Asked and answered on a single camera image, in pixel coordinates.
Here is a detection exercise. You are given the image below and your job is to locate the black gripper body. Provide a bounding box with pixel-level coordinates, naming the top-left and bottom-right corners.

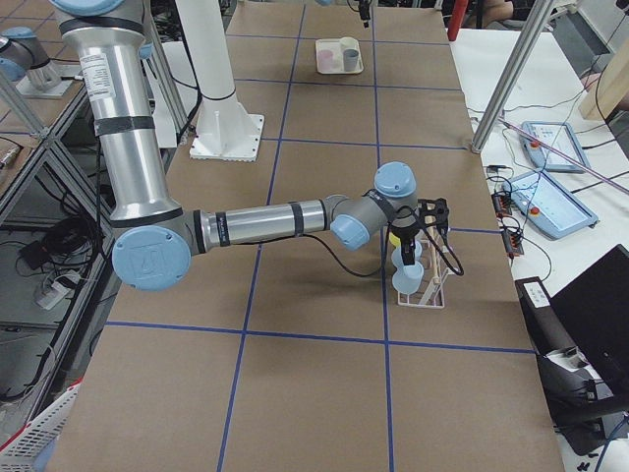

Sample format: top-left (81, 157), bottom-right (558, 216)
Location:
top-left (392, 198), bottom-right (449, 259)
top-left (358, 0), bottom-right (371, 21)

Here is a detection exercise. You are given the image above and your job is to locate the yellow plastic cup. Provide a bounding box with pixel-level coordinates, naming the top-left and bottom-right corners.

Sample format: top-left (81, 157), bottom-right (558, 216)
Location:
top-left (389, 233), bottom-right (401, 247)

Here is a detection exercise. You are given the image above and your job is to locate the light blue plastic cup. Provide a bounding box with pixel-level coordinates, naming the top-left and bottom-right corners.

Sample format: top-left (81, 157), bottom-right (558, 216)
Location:
top-left (391, 242), bottom-right (423, 268)

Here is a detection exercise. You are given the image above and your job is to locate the pale green plastic cup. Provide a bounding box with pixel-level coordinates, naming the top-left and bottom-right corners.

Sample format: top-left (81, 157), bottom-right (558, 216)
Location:
top-left (339, 36), bottom-right (359, 50)

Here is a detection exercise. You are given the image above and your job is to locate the grey plastic cup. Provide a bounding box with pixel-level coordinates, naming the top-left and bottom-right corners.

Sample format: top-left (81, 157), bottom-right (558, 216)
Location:
top-left (343, 48), bottom-right (360, 73)

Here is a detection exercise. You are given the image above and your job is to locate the pink plastic cup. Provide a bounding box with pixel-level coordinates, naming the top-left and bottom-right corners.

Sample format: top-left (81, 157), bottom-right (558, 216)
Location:
top-left (316, 49), bottom-right (334, 74)

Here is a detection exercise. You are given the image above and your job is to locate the cream plastic tray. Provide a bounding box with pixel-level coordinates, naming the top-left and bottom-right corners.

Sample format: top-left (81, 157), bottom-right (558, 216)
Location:
top-left (314, 38), bottom-right (364, 75)

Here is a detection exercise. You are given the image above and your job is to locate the red fire extinguisher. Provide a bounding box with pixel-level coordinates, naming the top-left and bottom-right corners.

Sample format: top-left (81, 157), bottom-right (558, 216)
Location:
top-left (447, 0), bottom-right (469, 41)

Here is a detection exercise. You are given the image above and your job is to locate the blue teach pendant near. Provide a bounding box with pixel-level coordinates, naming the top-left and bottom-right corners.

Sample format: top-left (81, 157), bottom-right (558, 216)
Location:
top-left (502, 169), bottom-right (599, 240)

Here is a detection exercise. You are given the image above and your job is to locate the blue teach pendant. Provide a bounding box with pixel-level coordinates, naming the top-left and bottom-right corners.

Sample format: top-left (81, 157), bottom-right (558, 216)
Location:
top-left (520, 121), bottom-right (591, 173)
top-left (502, 169), bottom-right (599, 240)

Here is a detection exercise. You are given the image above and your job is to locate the blue teach pendant far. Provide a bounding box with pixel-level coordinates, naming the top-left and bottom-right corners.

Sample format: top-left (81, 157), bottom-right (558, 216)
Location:
top-left (520, 121), bottom-right (591, 173)

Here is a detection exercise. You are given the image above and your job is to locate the black laptop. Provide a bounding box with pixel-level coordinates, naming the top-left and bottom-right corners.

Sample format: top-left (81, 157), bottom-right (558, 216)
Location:
top-left (551, 244), bottom-right (629, 394)

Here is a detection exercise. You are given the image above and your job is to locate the white perforated basket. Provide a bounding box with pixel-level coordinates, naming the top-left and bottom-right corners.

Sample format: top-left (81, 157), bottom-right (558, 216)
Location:
top-left (1, 379), bottom-right (83, 472)

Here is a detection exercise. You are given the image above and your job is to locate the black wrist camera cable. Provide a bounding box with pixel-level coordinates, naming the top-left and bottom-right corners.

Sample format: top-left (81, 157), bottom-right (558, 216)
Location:
top-left (304, 206), bottom-right (467, 278)

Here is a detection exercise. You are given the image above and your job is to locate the white wire cup rack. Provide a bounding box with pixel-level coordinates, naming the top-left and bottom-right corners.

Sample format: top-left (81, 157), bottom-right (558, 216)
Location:
top-left (396, 232), bottom-right (453, 309)

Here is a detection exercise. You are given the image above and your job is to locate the aluminium frame post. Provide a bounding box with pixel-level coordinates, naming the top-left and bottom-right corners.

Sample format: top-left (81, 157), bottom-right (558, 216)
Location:
top-left (470, 0), bottom-right (558, 154)

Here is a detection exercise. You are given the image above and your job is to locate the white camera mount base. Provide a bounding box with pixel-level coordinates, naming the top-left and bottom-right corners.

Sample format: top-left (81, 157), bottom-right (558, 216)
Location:
top-left (176, 0), bottom-right (264, 161)

